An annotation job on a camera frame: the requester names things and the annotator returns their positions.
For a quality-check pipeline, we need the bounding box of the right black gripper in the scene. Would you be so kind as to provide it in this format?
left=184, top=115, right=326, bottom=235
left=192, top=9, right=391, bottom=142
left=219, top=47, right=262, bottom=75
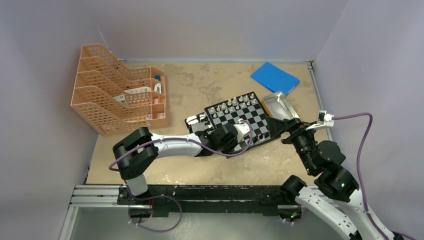
left=264, top=116, right=318, bottom=174

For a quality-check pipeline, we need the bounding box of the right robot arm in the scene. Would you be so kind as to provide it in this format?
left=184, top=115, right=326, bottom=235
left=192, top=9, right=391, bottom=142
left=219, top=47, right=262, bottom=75
left=266, top=110, right=404, bottom=240

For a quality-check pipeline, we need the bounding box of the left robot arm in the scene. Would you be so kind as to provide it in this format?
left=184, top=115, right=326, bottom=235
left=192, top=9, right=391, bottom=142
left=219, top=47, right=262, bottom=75
left=112, top=121, right=250, bottom=205

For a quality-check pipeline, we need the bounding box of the black white chess board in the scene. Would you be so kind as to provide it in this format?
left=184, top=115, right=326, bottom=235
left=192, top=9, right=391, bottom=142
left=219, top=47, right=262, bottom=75
left=202, top=91, right=277, bottom=148

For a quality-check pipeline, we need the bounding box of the silver metal tin tray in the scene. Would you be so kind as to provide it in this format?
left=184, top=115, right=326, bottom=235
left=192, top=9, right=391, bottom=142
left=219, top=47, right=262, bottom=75
left=184, top=112, right=220, bottom=157

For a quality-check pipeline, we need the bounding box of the blue notebook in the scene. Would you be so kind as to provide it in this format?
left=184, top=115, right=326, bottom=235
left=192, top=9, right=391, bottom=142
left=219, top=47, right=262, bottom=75
left=250, top=62, right=300, bottom=95

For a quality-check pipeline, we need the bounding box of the white stapler in rack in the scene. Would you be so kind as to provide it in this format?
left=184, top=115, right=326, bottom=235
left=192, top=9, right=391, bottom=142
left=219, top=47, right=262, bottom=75
left=154, top=83, right=162, bottom=94

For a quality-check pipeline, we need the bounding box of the white label box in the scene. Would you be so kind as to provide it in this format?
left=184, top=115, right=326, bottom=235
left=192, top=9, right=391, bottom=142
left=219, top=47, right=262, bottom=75
left=124, top=86, right=151, bottom=94

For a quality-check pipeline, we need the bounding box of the orange plastic file rack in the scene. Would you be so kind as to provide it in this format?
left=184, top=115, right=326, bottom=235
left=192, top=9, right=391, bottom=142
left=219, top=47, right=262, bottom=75
left=70, top=43, right=169, bottom=136

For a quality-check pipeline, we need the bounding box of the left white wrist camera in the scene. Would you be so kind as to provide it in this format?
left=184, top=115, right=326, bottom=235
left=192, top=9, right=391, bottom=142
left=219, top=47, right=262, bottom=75
left=233, top=119, right=251, bottom=139

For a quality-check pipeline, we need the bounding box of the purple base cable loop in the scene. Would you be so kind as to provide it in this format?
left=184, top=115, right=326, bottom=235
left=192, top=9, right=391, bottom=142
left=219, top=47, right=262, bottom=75
left=128, top=193, right=184, bottom=233

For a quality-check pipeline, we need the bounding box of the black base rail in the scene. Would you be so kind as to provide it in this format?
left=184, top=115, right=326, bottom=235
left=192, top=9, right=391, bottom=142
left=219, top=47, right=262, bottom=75
left=117, top=184, right=306, bottom=221

